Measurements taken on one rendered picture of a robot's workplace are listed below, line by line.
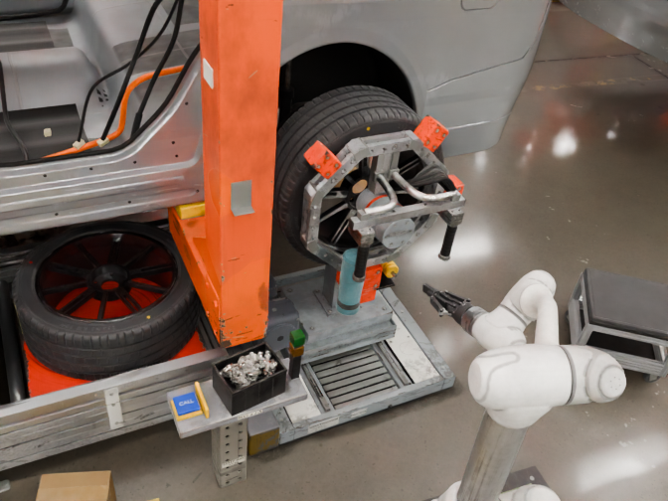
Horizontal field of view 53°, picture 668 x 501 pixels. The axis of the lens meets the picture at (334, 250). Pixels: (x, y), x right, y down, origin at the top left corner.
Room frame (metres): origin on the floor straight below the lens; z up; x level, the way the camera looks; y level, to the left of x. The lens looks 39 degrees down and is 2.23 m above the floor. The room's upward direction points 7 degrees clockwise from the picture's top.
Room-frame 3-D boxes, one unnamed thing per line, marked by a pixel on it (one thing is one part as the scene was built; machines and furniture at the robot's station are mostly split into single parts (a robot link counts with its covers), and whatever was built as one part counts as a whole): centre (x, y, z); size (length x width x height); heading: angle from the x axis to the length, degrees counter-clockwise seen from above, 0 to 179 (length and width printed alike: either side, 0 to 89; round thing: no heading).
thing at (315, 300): (2.11, -0.04, 0.32); 0.40 x 0.30 x 0.28; 120
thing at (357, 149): (1.96, -0.12, 0.85); 0.54 x 0.07 x 0.54; 120
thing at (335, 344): (2.09, -0.01, 0.13); 0.50 x 0.36 x 0.10; 120
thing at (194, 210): (2.04, 0.55, 0.71); 0.14 x 0.14 x 0.05; 30
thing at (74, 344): (1.81, 0.82, 0.39); 0.66 x 0.66 x 0.24
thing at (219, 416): (1.38, 0.25, 0.44); 0.43 x 0.17 x 0.03; 120
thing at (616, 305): (2.23, -1.32, 0.17); 0.43 x 0.36 x 0.34; 83
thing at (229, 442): (1.36, 0.28, 0.21); 0.10 x 0.10 x 0.42; 30
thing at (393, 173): (1.91, -0.27, 1.03); 0.19 x 0.18 x 0.11; 30
